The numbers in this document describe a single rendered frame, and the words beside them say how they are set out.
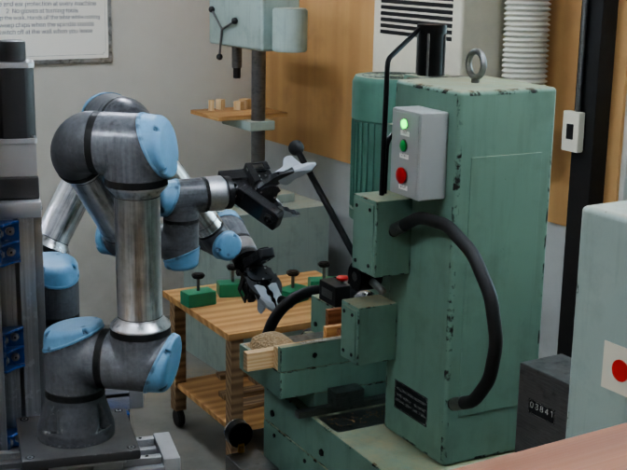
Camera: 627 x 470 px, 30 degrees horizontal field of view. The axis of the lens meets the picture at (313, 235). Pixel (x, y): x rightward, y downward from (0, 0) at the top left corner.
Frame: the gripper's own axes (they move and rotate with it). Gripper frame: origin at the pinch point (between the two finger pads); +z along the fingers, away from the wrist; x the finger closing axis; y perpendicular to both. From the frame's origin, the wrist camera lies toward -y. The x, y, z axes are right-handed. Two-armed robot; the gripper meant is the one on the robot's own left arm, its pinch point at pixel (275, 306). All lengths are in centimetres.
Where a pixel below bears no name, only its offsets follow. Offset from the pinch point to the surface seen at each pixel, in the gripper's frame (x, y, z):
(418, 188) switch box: 10, -78, 44
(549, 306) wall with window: -135, 58, -33
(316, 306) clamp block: -2.2, -12.9, 12.6
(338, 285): -3.5, -22.9, 15.9
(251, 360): 25.8, -23.7, 34.0
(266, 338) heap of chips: 17.8, -19.4, 25.2
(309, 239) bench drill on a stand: -102, 118, -135
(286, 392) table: 19.2, -19.5, 40.5
